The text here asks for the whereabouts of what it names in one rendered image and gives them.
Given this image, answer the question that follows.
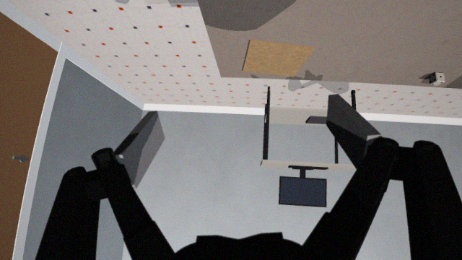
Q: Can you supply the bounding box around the tan mat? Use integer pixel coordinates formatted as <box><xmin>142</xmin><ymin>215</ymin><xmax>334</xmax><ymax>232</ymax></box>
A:
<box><xmin>243</xmin><ymin>40</ymin><xmax>315</xmax><ymax>77</ymax></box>

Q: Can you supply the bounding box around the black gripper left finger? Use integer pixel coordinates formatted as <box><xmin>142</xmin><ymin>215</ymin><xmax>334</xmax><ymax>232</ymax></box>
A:
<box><xmin>35</xmin><ymin>111</ymin><xmax>179</xmax><ymax>260</ymax></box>

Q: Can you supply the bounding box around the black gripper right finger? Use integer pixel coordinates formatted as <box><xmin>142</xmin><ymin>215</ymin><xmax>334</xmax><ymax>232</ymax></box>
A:
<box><xmin>293</xmin><ymin>94</ymin><xmax>462</xmax><ymax>260</ymax></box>

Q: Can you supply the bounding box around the white die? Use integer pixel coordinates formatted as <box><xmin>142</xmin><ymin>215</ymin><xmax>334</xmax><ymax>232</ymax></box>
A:
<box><xmin>428</xmin><ymin>72</ymin><xmax>445</xmax><ymax>85</ymax></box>

